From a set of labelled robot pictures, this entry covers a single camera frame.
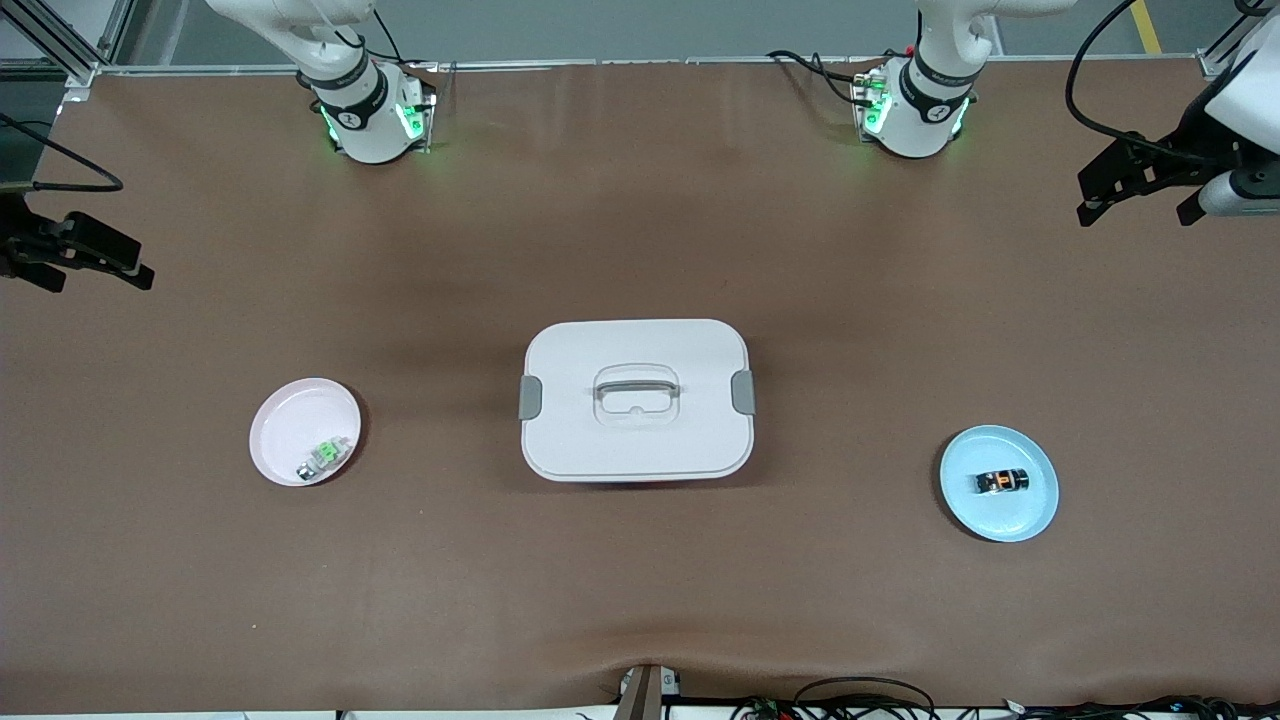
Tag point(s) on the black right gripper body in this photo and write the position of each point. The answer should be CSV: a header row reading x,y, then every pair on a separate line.
x,y
16,243

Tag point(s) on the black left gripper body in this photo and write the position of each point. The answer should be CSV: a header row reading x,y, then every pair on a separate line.
x,y
1196,143

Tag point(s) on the black orange switch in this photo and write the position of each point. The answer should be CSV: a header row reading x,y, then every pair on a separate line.
x,y
1000,482

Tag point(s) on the pink plate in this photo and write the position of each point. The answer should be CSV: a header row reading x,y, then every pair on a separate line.
x,y
290,420

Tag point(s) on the blue plate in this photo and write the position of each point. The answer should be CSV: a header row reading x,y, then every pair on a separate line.
x,y
985,515

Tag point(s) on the grey box latch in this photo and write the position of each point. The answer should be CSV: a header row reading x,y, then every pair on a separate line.
x,y
530,398
743,392

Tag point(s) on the white lidded storage box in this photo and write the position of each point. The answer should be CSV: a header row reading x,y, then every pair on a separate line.
x,y
690,440

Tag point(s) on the brown table mat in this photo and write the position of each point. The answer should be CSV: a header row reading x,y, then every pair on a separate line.
x,y
640,580

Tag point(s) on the aluminium frame post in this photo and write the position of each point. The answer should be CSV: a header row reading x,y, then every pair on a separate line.
x,y
70,55
1235,40

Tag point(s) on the green switch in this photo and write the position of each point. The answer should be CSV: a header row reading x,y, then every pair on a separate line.
x,y
324,457

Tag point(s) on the silver table edge rail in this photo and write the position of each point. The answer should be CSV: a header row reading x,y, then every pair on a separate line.
x,y
620,63

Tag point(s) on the grey mount post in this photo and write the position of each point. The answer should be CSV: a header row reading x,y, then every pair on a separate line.
x,y
637,695

